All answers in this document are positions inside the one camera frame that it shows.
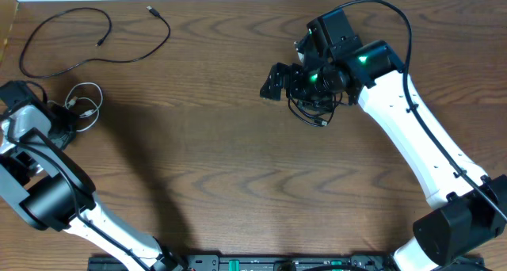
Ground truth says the short black usb cable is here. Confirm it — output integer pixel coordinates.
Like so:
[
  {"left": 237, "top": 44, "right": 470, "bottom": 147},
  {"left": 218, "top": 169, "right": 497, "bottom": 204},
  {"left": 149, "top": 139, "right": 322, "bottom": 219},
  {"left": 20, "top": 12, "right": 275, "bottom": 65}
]
[{"left": 287, "top": 92, "right": 349, "bottom": 128}]

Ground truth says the white usb cable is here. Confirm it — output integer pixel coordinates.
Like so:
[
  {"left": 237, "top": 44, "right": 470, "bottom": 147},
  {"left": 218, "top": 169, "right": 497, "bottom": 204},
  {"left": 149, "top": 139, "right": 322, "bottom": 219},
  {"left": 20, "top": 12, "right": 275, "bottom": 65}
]
[{"left": 47, "top": 82, "right": 105, "bottom": 133}]

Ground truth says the long black usb cable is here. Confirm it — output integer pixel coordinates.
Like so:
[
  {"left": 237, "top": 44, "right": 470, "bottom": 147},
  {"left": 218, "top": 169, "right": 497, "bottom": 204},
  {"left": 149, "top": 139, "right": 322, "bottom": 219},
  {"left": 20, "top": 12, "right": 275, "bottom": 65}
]
[{"left": 18, "top": 5, "right": 172, "bottom": 80}]

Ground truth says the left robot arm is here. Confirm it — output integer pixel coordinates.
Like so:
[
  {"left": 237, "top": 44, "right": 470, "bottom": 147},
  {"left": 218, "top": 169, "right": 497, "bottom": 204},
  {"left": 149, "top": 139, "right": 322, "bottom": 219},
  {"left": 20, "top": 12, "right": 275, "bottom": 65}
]
[{"left": 1, "top": 81, "right": 189, "bottom": 270}]

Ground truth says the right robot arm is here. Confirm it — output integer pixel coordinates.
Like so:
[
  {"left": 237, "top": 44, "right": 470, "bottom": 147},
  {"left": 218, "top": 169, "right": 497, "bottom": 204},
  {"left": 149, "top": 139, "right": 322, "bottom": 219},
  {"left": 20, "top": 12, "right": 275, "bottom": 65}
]
[{"left": 260, "top": 7, "right": 506, "bottom": 270}]

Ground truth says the cardboard side panel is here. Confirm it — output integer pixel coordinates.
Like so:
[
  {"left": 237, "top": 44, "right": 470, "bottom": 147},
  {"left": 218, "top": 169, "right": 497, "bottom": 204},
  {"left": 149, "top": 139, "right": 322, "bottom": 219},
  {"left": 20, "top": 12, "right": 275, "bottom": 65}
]
[{"left": 0, "top": 0, "right": 18, "bottom": 61}]

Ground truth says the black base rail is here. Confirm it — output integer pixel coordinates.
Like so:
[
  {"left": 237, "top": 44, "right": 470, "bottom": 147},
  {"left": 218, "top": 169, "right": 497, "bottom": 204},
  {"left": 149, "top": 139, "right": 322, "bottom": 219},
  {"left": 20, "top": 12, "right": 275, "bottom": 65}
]
[{"left": 87, "top": 254, "right": 491, "bottom": 271}]

